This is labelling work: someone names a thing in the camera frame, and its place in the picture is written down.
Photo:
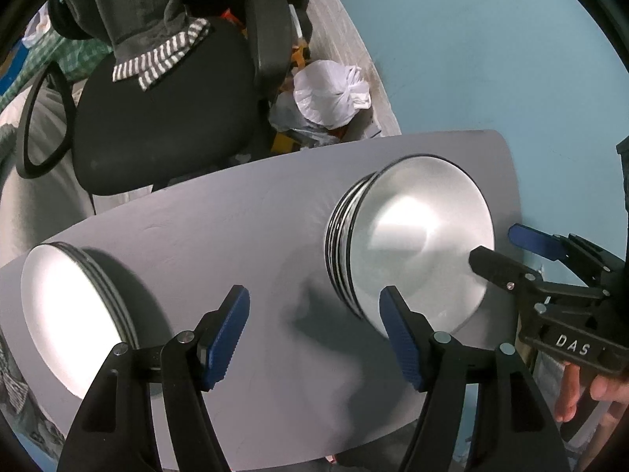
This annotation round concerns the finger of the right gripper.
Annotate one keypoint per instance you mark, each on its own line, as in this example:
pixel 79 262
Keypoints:
pixel 503 272
pixel 537 242

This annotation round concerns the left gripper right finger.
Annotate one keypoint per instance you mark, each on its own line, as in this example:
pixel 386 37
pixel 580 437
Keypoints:
pixel 514 429

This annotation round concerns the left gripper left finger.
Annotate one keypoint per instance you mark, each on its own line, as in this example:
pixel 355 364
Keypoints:
pixel 113 429

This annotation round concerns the stack of white bowls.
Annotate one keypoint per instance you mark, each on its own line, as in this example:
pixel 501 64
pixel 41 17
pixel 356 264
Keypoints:
pixel 411 225

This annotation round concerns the white plate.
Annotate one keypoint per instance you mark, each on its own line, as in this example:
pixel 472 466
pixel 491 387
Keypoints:
pixel 74 313

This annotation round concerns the right hand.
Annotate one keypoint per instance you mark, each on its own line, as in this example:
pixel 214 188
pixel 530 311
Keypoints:
pixel 602 389

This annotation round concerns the striped garment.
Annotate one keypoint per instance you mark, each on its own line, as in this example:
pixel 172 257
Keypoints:
pixel 14 390

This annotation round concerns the grey bed mattress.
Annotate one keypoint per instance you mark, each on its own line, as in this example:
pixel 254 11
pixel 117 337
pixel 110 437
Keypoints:
pixel 32 210

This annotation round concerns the white tied trash bag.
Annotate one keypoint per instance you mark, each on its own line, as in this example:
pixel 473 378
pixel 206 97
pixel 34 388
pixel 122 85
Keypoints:
pixel 330 94

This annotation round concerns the black office chair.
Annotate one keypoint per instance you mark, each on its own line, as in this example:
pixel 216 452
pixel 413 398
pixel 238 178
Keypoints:
pixel 209 109

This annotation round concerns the green checkered tablecloth table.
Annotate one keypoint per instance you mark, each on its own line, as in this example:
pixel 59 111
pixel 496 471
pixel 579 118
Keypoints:
pixel 77 59

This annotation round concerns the white plastic bag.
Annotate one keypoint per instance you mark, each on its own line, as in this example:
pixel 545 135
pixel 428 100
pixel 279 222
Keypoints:
pixel 37 27

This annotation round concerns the dark grey hoodie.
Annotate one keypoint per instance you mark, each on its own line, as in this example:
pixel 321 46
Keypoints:
pixel 148 37

